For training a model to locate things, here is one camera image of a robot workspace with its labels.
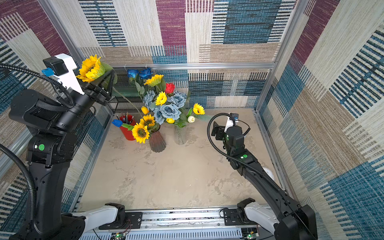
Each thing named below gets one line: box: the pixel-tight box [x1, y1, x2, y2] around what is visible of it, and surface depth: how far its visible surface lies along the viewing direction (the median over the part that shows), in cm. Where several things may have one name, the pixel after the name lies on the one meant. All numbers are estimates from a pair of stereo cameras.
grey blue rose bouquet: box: [143, 89, 187, 125], surface depth 74 cm
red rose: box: [165, 82, 176, 94], surface depth 79 cm
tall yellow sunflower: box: [143, 74, 164, 87], surface depth 74 cm
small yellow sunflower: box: [193, 102, 205, 115], surface depth 78 cm
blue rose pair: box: [127, 68, 154, 80], surface depth 78 cm
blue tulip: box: [112, 119, 123, 128], surface depth 71 cm
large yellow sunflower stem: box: [76, 54, 145, 121], surface depth 42 cm
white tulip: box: [187, 115, 196, 123], surface depth 73 cm
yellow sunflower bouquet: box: [155, 91, 167, 106], surface depth 73 cm
